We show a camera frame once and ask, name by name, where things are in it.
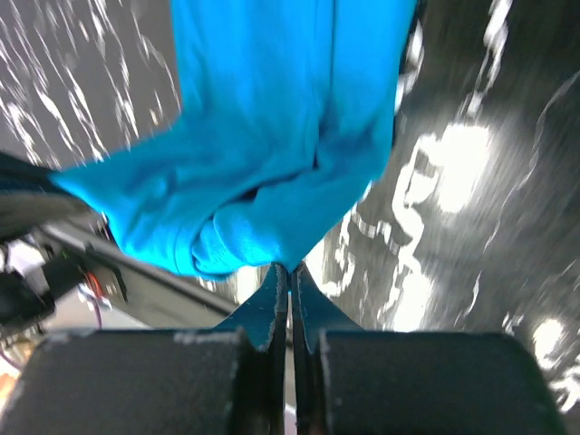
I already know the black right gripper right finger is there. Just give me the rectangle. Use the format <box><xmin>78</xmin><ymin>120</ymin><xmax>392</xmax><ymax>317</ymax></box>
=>
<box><xmin>290</xmin><ymin>266</ymin><xmax>566</xmax><ymax>434</ymax></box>

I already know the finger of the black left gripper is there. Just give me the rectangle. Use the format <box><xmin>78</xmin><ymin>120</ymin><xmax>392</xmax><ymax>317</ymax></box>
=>
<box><xmin>1</xmin><ymin>151</ymin><xmax>92</xmax><ymax>240</ymax></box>

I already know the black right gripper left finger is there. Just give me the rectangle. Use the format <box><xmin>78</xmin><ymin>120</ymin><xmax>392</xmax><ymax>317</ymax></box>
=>
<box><xmin>1</xmin><ymin>264</ymin><xmax>288</xmax><ymax>434</ymax></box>

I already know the bright blue t shirt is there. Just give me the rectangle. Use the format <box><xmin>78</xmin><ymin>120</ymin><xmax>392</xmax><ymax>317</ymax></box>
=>
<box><xmin>51</xmin><ymin>1</ymin><xmax>416</xmax><ymax>279</ymax></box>

